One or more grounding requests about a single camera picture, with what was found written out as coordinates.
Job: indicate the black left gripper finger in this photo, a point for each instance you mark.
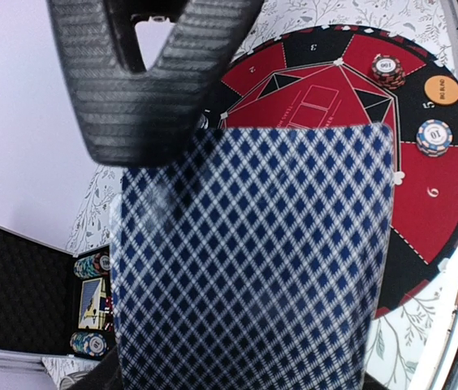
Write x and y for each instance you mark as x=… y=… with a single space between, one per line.
x=107 y=375

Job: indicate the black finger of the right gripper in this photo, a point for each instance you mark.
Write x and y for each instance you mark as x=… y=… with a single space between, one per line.
x=131 y=115

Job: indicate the single blue playing card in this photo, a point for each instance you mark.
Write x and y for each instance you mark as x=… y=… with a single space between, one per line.
x=254 y=261

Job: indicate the red poker chip stack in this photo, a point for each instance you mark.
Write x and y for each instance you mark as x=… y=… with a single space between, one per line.
x=388 y=72

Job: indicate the orange big blind button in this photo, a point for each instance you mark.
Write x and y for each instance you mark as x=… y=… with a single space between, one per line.
x=442 y=90

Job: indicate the left poker chip row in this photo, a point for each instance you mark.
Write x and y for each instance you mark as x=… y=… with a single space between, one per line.
x=91 y=344

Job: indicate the poker chip row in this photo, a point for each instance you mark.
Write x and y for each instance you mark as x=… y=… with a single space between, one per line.
x=91 y=344
x=92 y=266

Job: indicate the boxed playing card deck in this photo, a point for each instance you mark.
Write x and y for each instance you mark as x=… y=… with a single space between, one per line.
x=92 y=313

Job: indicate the aluminium poker chip case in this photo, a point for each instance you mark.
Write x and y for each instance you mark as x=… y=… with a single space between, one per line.
x=40 y=297

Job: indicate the right poker chip row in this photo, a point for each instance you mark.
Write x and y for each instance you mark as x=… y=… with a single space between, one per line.
x=92 y=266

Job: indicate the round red black poker mat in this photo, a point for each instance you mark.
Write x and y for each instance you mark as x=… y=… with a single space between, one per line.
x=338 y=75

